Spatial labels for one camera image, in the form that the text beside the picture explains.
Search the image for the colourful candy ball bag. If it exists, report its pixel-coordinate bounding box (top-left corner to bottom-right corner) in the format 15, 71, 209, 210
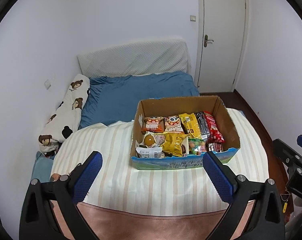
188, 138, 207, 155

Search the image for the blue bed sheet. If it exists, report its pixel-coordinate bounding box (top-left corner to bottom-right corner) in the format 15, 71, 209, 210
79, 71, 200, 129

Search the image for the light blue towel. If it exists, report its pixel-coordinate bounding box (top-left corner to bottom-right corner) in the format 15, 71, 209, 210
31, 151, 54, 183

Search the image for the white wall switch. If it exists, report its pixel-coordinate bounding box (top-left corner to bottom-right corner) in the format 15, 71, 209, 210
44, 80, 52, 90

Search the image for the red green snack pack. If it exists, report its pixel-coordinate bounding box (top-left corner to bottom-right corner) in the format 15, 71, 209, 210
204, 112, 225, 143

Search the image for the cream striped blanket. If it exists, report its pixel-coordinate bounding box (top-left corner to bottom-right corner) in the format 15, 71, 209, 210
50, 107, 270, 217

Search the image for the white bear print pillow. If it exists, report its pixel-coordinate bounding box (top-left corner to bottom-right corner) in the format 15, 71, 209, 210
38, 74, 90, 158

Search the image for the grey quilted headboard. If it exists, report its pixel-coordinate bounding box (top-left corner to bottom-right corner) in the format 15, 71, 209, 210
77, 38, 191, 78

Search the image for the metal door handle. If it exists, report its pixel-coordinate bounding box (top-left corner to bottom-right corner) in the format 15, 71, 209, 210
204, 35, 214, 48

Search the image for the orange jelly cup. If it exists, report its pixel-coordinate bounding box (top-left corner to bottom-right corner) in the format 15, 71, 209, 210
140, 132, 165, 148

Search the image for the white printed snack packet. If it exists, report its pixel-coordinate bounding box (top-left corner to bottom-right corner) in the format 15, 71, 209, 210
136, 147, 165, 159

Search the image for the small red snack packet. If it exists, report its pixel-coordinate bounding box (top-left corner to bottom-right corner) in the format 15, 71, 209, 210
206, 142, 224, 153

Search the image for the small yellow snack bag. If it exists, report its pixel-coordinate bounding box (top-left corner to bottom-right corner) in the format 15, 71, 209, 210
161, 133, 188, 157

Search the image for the cardboard box blue outside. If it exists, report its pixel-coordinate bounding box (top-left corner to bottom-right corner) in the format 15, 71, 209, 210
130, 95, 240, 170

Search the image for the black snack bag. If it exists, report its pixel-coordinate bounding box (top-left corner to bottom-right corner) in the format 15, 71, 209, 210
195, 112, 211, 141

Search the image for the white door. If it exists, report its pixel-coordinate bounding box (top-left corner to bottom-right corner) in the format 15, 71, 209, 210
198, 0, 246, 93

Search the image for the orange panda snack bag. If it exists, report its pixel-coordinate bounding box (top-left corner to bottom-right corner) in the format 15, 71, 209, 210
142, 116, 165, 133
164, 115, 184, 134

